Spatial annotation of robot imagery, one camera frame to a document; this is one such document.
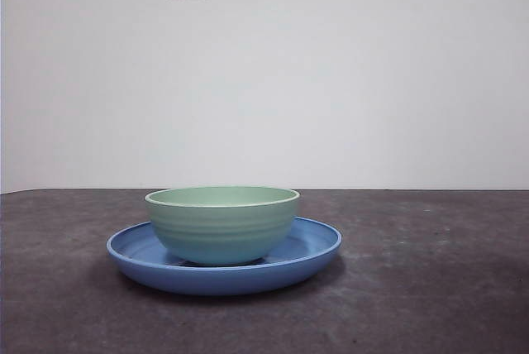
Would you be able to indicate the green ribbed bowl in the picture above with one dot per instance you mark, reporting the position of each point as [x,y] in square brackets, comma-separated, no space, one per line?
[221,230]

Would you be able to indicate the blue plate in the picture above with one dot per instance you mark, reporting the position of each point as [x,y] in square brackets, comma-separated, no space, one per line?
[223,281]

